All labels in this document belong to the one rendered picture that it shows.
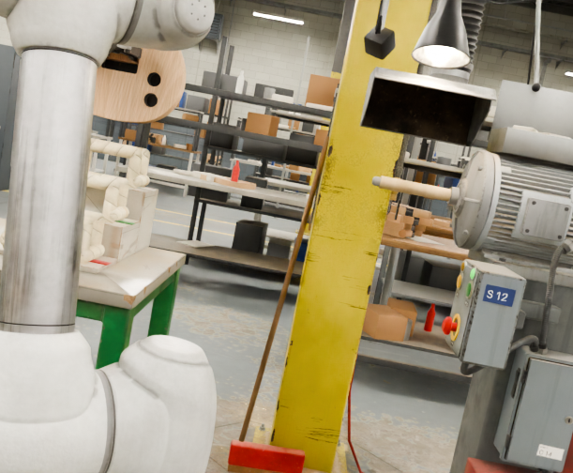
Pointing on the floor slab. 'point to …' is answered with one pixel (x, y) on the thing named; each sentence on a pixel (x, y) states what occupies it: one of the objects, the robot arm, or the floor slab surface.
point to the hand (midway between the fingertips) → (121, 52)
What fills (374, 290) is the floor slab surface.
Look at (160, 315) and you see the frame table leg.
